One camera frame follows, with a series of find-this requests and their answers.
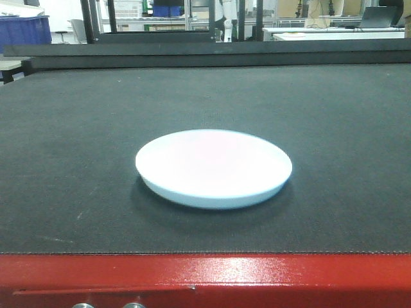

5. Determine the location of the white round plate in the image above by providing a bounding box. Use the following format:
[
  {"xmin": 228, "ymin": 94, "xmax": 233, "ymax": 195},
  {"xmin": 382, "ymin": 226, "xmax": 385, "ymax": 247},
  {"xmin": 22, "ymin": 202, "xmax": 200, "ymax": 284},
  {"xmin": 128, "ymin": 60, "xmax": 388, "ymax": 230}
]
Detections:
[{"xmin": 135, "ymin": 129, "xmax": 293, "ymax": 210}]

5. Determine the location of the black fabric table mat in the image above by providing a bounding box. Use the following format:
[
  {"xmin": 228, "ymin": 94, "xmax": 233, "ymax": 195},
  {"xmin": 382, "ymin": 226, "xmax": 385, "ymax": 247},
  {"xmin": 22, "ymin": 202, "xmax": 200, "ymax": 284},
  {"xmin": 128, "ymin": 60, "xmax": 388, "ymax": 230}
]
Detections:
[{"xmin": 0, "ymin": 64, "xmax": 411, "ymax": 255}]

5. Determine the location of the white background table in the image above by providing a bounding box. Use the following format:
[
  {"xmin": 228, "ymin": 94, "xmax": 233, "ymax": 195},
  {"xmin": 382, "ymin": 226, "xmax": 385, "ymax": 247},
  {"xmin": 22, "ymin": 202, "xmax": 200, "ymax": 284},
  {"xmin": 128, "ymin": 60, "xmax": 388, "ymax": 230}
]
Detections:
[{"xmin": 263, "ymin": 27, "xmax": 406, "ymax": 42}]

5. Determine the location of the red metal cart edge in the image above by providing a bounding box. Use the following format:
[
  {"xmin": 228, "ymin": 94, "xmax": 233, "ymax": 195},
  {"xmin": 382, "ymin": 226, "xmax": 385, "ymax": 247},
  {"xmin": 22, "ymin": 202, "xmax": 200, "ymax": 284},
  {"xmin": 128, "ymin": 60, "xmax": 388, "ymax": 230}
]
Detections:
[{"xmin": 1, "ymin": 253, "xmax": 410, "ymax": 307}]

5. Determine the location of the grey laptop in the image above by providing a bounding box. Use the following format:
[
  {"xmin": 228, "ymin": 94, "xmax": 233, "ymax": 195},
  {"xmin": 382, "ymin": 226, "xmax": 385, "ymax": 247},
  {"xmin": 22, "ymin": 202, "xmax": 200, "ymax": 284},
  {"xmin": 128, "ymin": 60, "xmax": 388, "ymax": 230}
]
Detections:
[{"xmin": 357, "ymin": 6, "xmax": 397, "ymax": 29}]

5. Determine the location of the black raised table ledge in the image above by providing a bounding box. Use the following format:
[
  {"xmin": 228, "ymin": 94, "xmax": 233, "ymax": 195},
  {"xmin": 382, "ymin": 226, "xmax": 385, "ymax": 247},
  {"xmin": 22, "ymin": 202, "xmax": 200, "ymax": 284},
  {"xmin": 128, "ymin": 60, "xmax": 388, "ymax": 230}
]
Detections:
[{"xmin": 3, "ymin": 38, "xmax": 410, "ymax": 69}]

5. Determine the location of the blue plastic crate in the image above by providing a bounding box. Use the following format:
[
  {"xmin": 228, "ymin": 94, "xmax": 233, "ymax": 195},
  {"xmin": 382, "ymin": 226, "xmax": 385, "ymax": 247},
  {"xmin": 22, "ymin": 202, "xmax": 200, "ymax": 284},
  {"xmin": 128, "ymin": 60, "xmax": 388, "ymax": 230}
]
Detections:
[{"xmin": 1, "ymin": 15, "xmax": 52, "ymax": 53}]

